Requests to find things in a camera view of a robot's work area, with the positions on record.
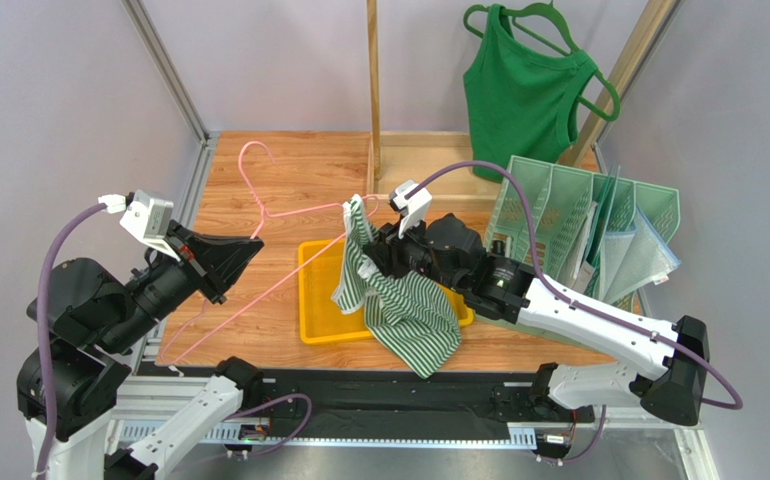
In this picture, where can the aluminium frame rail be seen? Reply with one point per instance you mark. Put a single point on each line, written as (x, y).
(145, 131)

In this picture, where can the green white striped tank top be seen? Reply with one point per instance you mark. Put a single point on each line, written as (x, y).
(410, 316)

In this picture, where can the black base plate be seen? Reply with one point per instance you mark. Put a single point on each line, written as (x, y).
(399, 405)

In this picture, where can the mint green file organizer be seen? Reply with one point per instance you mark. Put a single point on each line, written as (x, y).
(552, 192)

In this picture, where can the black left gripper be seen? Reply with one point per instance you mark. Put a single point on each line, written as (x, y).
(214, 261)

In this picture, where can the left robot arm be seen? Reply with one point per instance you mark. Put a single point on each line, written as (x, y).
(68, 387)

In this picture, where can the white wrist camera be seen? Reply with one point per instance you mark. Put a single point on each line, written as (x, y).
(411, 202)
(147, 218)

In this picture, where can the yellow plastic tray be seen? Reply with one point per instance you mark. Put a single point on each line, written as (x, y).
(321, 321)

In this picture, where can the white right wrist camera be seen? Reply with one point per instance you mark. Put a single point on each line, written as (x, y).
(411, 202)

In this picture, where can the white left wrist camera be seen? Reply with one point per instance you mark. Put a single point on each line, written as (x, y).
(147, 218)

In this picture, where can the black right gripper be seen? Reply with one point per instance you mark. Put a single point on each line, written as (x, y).
(389, 250)

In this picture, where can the wooden clothes rack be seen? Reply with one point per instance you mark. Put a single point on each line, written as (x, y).
(395, 156)

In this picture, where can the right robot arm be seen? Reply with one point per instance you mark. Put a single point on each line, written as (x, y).
(658, 364)

